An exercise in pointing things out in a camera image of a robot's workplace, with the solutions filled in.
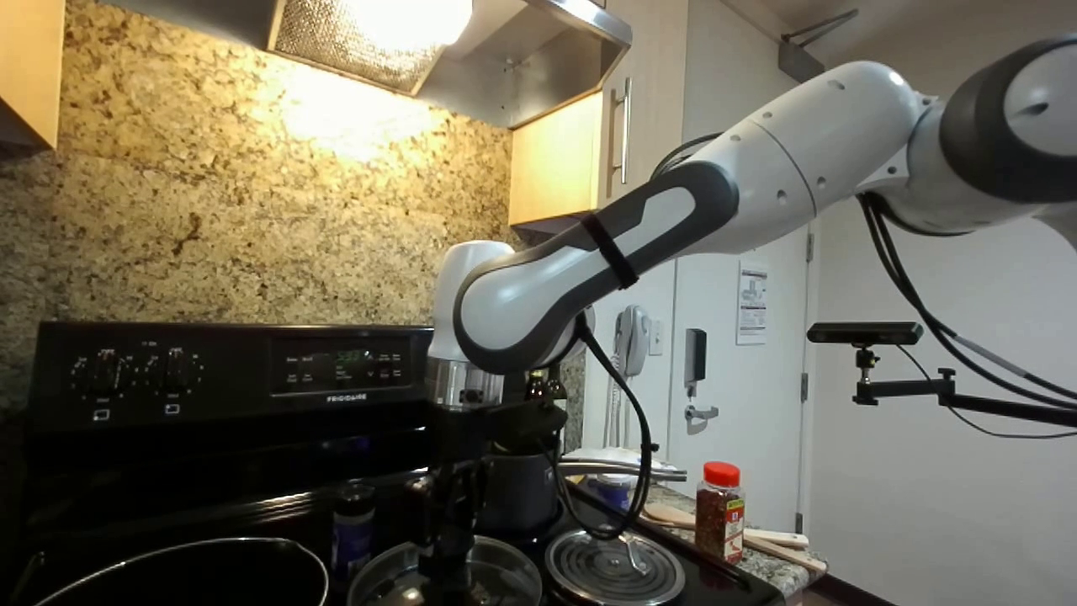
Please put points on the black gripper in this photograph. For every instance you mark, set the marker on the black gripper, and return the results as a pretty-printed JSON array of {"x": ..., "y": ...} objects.
[{"x": 508, "y": 424}]

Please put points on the glass lid black knob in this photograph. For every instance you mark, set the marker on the glass lid black knob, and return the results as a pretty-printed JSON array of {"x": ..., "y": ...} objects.
[{"x": 509, "y": 578}]

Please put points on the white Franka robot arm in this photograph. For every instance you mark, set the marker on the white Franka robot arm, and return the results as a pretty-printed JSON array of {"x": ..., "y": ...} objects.
[{"x": 787, "y": 156}]

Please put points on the black electric stove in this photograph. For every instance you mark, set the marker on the black electric stove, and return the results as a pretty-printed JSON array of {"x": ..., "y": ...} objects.
[{"x": 225, "y": 447}]

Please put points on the small blue-labelled bottle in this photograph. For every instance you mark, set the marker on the small blue-labelled bottle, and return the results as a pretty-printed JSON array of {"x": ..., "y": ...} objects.
[{"x": 356, "y": 539}]

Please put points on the red-capped spice jar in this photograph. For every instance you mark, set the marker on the red-capped spice jar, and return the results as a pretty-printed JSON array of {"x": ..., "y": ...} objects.
[{"x": 719, "y": 524}]

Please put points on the white door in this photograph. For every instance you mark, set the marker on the white door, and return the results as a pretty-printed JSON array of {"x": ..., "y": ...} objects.
[{"x": 753, "y": 424}]

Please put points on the wooden spatula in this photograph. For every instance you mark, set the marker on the wooden spatula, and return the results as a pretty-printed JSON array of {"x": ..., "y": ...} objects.
[{"x": 787, "y": 547}]

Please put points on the white paper notice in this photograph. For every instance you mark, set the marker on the white paper notice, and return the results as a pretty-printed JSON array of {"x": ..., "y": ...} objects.
[{"x": 753, "y": 305}]

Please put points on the wooden upper cabinet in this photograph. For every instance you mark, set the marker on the wooden upper cabinet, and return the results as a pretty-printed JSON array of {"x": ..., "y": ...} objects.
[
  {"x": 556, "y": 161},
  {"x": 29, "y": 69}
]

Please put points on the steel range hood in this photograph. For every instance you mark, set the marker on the steel range hood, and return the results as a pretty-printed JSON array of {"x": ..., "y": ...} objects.
[{"x": 508, "y": 69}]

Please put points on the metal door closer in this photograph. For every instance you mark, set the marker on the metal door closer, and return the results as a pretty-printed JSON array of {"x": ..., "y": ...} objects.
[{"x": 813, "y": 43}]

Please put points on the white wall phone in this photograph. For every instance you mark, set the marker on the white wall phone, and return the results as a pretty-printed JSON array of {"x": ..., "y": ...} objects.
[{"x": 632, "y": 341}]

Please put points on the black wall device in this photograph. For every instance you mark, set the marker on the black wall device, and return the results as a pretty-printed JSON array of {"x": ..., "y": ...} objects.
[{"x": 698, "y": 353}]

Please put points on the black stereo camera bar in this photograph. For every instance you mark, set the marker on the black stereo camera bar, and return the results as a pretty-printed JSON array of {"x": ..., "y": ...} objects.
[{"x": 863, "y": 331}]

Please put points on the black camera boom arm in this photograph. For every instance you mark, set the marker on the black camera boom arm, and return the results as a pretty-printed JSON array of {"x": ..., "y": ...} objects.
[{"x": 979, "y": 400}]

